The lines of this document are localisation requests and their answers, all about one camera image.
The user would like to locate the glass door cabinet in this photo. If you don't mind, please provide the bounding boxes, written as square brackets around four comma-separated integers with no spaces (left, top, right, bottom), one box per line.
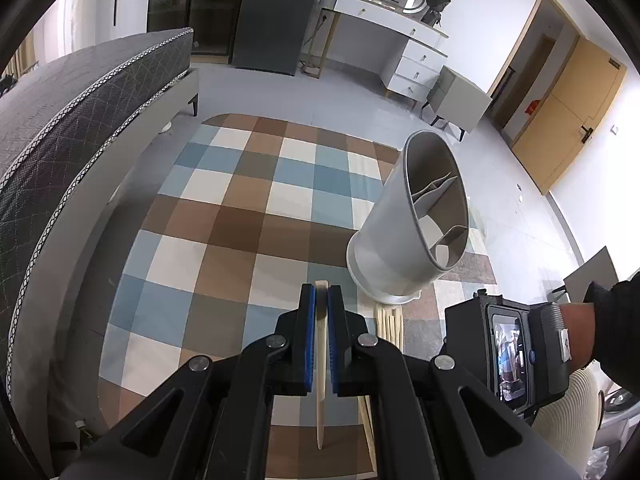
[147,0,247,66]

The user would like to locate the potted green plant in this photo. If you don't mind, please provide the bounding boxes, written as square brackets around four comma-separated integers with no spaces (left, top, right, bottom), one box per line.
[420,0,452,27]

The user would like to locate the checked blue brown tablecloth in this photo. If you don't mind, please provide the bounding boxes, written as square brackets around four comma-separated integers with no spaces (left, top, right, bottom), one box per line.
[97,112,501,480]

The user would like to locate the person's leg in cream trousers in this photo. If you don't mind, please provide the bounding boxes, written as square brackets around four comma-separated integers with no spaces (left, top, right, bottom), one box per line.
[530,365,607,467]

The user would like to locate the dark grey refrigerator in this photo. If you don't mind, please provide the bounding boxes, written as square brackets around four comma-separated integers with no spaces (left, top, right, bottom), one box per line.
[230,0,332,77]

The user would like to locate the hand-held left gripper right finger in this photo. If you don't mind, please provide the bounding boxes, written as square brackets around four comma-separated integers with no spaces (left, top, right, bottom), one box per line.
[327,284,583,480]

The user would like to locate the person's right forearm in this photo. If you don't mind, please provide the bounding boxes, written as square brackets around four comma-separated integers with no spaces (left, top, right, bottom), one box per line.
[557,270,640,387]

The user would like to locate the grey flat board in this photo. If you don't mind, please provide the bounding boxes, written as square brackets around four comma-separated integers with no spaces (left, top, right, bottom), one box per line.
[563,246,622,304]

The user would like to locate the wooden door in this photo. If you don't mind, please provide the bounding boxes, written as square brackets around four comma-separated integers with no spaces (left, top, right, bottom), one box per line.
[510,35,629,196]

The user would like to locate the white vanity desk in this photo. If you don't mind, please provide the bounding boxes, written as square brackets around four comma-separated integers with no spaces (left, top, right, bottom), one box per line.
[300,0,450,111]

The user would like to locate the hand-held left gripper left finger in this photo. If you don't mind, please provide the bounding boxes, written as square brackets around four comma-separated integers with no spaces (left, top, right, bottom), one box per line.
[60,282,321,480]

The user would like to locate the grey utensil holder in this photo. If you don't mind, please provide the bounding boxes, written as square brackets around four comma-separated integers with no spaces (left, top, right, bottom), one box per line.
[346,130,471,306]

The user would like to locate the grey nightstand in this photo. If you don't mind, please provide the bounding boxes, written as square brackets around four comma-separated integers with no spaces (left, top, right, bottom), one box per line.
[421,65,494,142]

